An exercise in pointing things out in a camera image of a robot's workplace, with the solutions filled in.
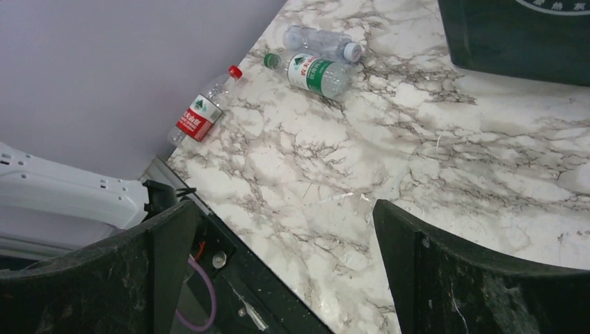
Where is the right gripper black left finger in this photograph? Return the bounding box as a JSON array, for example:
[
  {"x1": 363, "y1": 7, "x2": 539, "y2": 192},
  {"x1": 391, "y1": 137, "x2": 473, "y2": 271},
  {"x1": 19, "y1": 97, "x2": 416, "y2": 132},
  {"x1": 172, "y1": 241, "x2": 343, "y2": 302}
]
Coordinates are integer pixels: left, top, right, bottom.
[{"x1": 1, "y1": 201, "x2": 199, "y2": 333}]

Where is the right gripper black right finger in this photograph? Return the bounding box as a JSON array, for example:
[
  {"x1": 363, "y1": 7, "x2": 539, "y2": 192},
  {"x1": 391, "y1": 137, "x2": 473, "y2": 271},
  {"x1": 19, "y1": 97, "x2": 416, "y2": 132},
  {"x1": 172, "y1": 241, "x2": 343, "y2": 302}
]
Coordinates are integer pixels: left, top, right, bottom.
[{"x1": 373, "y1": 200, "x2": 589, "y2": 333}]

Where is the red cap bottle table edge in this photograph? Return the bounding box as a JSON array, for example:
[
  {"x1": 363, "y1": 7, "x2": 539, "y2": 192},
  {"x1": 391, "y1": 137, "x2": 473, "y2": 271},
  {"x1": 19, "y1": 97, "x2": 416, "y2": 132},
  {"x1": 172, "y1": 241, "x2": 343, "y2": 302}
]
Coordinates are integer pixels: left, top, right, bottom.
[{"x1": 168, "y1": 65, "x2": 243, "y2": 147}]

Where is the clear bottle green white label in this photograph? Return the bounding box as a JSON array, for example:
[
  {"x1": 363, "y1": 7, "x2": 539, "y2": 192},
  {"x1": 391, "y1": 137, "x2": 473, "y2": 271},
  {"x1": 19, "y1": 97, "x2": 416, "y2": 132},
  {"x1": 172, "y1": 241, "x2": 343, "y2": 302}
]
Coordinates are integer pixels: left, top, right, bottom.
[{"x1": 263, "y1": 51, "x2": 353, "y2": 100}]

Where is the small clear water bottle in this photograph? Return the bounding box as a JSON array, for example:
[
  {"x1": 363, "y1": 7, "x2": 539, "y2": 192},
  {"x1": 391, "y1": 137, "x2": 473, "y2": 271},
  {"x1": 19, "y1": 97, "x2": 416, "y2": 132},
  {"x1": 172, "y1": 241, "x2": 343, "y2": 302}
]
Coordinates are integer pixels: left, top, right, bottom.
[{"x1": 282, "y1": 25, "x2": 363, "y2": 64}]

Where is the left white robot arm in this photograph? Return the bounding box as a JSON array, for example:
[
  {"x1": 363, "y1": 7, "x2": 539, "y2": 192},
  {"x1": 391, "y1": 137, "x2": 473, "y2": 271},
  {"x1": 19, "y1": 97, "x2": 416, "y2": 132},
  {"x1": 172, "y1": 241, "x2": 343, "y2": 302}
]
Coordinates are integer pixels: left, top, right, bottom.
[{"x1": 1, "y1": 143, "x2": 190, "y2": 260}]

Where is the dark green trash bin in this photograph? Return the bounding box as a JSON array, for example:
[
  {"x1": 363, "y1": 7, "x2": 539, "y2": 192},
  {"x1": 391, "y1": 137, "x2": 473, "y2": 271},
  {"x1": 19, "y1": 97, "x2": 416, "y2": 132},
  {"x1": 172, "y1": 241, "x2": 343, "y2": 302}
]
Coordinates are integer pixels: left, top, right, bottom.
[{"x1": 438, "y1": 0, "x2": 589, "y2": 86}]

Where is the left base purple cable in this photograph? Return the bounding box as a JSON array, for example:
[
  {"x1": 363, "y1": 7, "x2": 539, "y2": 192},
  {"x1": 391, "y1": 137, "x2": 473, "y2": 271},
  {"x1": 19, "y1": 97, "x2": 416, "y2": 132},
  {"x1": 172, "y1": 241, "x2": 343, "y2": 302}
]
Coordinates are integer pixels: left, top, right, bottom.
[{"x1": 175, "y1": 255, "x2": 218, "y2": 334}]

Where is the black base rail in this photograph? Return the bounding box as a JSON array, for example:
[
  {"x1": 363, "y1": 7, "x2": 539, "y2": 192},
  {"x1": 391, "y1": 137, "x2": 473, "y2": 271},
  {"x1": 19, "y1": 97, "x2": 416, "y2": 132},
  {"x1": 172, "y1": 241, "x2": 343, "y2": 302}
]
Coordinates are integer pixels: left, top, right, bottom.
[{"x1": 141, "y1": 157, "x2": 330, "y2": 333}]

